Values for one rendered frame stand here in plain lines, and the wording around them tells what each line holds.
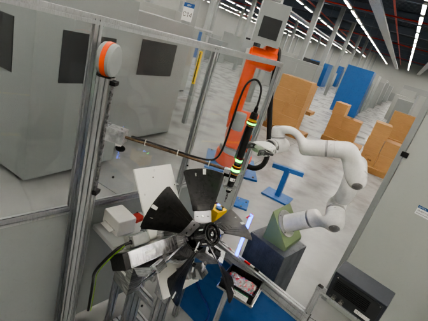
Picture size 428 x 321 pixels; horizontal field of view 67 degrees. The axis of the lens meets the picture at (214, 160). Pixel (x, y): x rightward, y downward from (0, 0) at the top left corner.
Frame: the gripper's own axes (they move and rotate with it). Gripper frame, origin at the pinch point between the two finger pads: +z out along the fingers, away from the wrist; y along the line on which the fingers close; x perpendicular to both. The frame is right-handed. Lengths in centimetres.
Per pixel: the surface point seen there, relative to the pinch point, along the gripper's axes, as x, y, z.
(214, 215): -61, 23, -21
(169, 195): -25.1, 11.0, 40.0
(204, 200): -33.1, 9.8, 14.2
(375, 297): -42, -77, -19
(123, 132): -8, 46, 45
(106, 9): 36, 277, -73
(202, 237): -44, -4, 26
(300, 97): -54, 328, -724
